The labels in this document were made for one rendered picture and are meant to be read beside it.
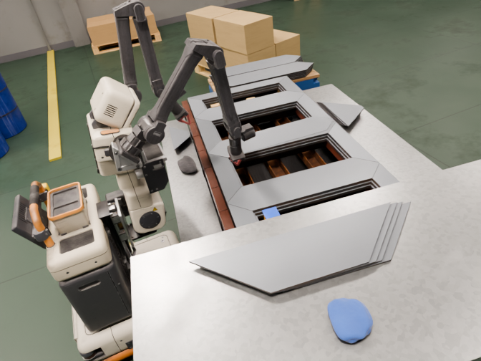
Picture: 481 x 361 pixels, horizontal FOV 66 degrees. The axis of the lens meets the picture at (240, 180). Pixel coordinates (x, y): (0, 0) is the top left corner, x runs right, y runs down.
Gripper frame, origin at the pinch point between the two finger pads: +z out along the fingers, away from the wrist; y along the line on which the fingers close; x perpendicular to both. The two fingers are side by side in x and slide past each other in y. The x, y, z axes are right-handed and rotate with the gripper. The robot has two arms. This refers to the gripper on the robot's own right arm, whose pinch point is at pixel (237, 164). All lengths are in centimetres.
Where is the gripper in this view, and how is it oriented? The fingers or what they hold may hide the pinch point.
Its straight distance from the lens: 187.7
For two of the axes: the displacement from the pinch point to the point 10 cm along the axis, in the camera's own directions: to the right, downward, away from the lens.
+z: 0.6, 6.4, 7.7
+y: -2.8, -7.3, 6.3
